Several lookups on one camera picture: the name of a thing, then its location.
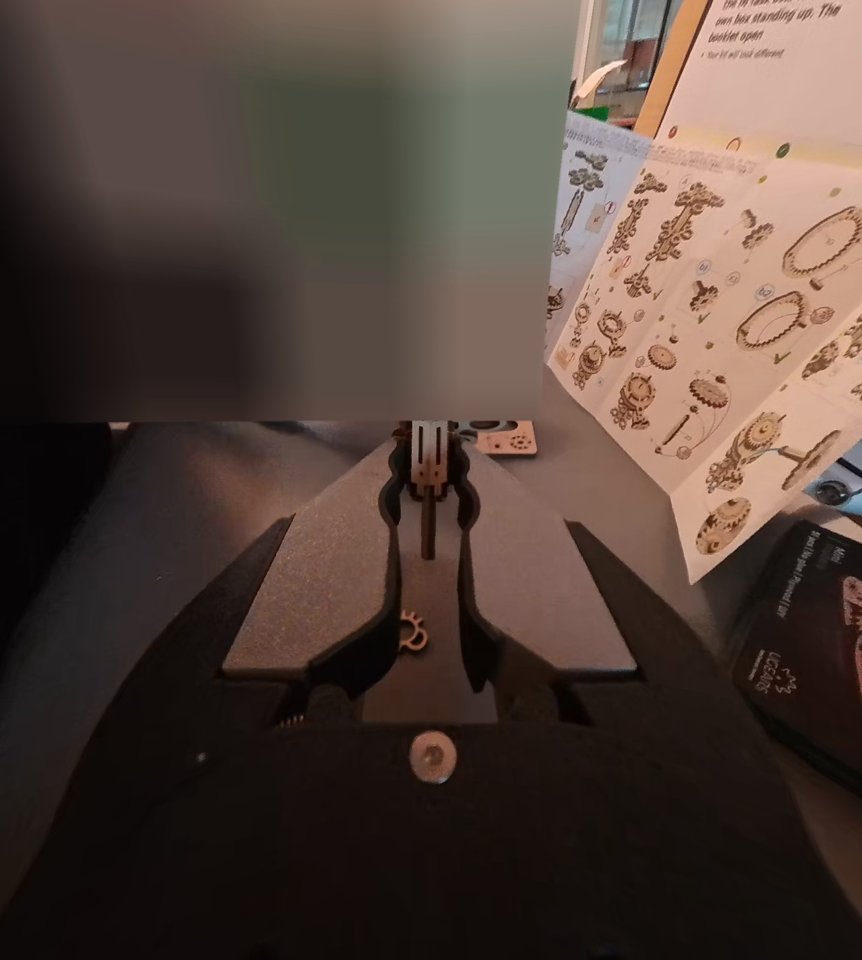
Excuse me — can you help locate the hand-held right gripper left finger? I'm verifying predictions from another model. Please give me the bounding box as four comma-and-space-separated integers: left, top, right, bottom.
221, 438, 407, 695

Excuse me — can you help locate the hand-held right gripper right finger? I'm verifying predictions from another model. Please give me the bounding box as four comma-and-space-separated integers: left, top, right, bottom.
457, 444, 639, 695

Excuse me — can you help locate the wooden model assembly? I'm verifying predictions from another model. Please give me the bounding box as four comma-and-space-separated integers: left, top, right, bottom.
399, 421, 469, 562

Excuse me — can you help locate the wooden cut-out parts sheet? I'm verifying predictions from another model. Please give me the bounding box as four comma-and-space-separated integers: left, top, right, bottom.
461, 421, 537, 457

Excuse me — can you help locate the black model kit box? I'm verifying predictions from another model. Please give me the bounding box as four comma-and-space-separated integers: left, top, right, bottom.
727, 519, 862, 826

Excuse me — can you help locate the person's black clothing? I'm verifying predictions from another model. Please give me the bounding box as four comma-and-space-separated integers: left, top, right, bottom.
0, 423, 113, 759

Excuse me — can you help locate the folded instruction leaflet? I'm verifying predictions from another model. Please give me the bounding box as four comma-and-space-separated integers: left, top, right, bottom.
547, 108, 862, 586

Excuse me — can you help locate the white round device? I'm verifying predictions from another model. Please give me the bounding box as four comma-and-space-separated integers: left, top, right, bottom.
806, 468, 862, 520

